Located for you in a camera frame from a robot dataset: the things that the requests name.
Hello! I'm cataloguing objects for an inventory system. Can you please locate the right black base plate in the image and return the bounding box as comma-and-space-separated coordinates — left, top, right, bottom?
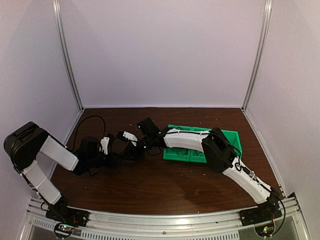
239, 206, 282, 226

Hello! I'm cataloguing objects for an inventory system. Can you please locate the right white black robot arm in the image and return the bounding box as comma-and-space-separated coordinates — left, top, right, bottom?
120, 117, 280, 221

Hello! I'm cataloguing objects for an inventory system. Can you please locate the left black camera cable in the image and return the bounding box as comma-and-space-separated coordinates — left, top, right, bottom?
72, 114, 106, 151

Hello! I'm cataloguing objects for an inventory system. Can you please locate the green plastic bin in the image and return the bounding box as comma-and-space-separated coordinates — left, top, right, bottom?
221, 129, 243, 157
163, 124, 192, 162
189, 126, 211, 164

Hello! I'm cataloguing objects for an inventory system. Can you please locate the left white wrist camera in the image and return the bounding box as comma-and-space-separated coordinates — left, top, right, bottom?
100, 134, 115, 155

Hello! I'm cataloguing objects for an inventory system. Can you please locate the aluminium frame post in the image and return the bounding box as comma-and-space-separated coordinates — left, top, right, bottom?
52, 0, 84, 111
241, 0, 273, 112

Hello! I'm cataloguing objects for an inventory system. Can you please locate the black camera cable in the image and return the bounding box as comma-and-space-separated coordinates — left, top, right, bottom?
147, 132, 166, 156
72, 114, 106, 151

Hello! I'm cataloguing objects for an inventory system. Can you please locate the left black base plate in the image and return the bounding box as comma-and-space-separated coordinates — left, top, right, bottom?
45, 208, 90, 227

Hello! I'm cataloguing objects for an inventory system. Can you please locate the left aluminium frame post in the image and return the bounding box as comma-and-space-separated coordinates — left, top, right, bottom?
52, 0, 84, 111

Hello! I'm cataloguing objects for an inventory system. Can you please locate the right green plastic bin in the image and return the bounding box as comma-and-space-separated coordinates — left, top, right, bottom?
221, 129, 243, 157

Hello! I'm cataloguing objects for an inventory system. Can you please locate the round circuit board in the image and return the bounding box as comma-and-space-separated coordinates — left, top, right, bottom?
53, 222, 75, 239
254, 222, 275, 238

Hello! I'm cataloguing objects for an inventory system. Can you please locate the right aluminium frame post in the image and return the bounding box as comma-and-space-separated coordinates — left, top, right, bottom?
241, 0, 273, 112

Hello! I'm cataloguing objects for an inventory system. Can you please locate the aluminium front rail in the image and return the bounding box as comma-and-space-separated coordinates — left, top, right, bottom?
17, 197, 311, 240

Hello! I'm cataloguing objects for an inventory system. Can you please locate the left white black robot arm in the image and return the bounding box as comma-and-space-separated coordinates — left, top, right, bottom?
3, 121, 121, 222

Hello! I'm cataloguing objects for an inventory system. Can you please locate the left round circuit board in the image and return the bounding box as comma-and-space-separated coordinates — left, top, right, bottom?
53, 222, 75, 239

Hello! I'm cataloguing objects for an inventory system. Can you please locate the middle green plastic bin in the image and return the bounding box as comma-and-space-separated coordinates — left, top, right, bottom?
189, 126, 211, 164

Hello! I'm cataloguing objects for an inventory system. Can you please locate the left green plastic bin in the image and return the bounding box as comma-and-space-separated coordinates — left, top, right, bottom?
163, 124, 192, 162

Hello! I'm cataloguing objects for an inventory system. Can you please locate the right round circuit board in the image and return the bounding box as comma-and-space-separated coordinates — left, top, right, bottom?
254, 222, 275, 238

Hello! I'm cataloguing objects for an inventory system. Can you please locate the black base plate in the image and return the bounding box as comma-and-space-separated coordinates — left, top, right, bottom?
45, 208, 90, 227
239, 206, 282, 226

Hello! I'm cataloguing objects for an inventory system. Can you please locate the right black camera cable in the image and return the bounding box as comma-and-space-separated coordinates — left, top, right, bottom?
147, 132, 166, 156

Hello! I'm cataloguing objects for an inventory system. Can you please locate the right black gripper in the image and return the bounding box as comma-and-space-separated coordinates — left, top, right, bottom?
122, 134, 154, 160

